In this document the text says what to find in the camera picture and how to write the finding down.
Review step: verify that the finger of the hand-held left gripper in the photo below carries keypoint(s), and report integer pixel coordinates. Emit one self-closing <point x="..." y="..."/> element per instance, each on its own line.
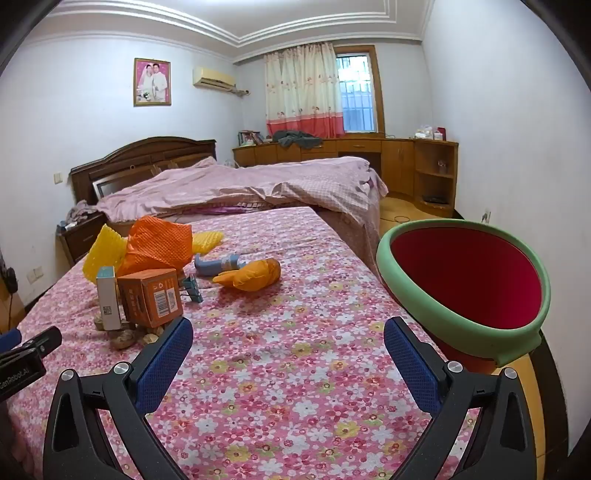
<point x="41" y="341"/>
<point x="9" y="339"/>

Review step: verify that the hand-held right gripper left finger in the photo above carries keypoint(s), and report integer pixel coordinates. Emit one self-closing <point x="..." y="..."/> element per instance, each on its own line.
<point x="161" y="364"/>

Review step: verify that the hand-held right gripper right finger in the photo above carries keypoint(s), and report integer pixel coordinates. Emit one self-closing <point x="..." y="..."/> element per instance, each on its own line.
<point x="411" y="364"/>

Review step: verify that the orange cardboard box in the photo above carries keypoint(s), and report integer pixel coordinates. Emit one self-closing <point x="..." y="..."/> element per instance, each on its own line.
<point x="152" y="297"/>

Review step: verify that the white cardboard box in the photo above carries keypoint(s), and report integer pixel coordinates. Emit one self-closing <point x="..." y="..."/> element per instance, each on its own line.
<point x="108" y="300"/>

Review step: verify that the green rimmed red trash bin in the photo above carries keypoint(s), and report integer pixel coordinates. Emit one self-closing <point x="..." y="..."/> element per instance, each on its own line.
<point x="461" y="277"/>

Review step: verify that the yellow foam net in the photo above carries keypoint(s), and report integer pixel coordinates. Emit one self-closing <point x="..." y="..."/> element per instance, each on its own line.
<point x="104" y="251"/>
<point x="207" y="241"/>

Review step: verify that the blue tube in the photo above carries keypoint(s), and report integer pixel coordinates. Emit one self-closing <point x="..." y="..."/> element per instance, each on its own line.
<point x="217" y="265"/>

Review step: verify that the orange foam net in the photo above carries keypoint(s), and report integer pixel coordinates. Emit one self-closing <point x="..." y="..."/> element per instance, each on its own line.
<point x="157" y="244"/>

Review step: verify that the orange plastic bag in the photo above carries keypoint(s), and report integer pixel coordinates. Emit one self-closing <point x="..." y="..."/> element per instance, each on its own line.
<point x="251" y="274"/>

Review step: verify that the black plugged charger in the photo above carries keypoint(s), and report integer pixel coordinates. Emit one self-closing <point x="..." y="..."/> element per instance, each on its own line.
<point x="10" y="279"/>

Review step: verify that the dark wooden nightstand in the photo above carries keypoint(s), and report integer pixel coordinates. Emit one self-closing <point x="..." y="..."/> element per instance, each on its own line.
<point x="78" y="242"/>

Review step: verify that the pink floral bed sheet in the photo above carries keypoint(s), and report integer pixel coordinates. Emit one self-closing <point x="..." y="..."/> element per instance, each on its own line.
<point x="286" y="360"/>

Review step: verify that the pink crumpled cloth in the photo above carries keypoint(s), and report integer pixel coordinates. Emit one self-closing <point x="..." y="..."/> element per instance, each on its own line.
<point x="83" y="211"/>

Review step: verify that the flat black device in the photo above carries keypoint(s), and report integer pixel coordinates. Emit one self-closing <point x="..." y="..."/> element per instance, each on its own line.
<point x="435" y="199"/>

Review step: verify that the wooden corner shelf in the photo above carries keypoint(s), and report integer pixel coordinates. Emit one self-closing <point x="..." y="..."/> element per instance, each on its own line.
<point x="450" y="184"/>

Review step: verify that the small clear glass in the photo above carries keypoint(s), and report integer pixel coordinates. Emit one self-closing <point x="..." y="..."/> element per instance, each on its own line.
<point x="442" y="166"/>

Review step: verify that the wooden desk cabinet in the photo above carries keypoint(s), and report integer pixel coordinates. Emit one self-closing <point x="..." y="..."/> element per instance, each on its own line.
<point x="397" y="161"/>

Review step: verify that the pink checked quilt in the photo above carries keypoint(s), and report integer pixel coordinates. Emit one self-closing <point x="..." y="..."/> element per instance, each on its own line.
<point x="258" y="184"/>

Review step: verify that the white packets on shelf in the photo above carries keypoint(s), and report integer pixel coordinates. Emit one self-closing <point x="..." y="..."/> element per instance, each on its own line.
<point x="425" y="133"/>

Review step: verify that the small red box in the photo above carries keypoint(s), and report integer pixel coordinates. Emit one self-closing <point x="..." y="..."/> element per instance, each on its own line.
<point x="441" y="134"/>

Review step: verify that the row of books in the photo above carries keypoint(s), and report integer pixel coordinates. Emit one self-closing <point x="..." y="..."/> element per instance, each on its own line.
<point x="249" y="138"/>

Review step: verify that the grey crumpled clothes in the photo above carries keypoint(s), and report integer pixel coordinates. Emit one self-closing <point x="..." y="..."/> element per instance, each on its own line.
<point x="298" y="139"/>

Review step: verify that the barred window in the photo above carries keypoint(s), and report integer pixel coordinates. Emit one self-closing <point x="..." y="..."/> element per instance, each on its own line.
<point x="358" y="92"/>

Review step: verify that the cream air conditioner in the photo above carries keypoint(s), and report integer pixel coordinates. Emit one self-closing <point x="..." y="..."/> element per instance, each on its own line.
<point x="213" y="79"/>

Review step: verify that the floral curtain with red hem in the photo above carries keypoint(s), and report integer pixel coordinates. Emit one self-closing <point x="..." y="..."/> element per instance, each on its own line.
<point x="300" y="92"/>

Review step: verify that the white double wall socket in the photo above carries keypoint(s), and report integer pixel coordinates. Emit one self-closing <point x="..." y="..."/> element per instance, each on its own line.
<point x="35" y="274"/>

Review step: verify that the framed wall photo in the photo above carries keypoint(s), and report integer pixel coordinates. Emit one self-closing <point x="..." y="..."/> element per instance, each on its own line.
<point x="152" y="82"/>

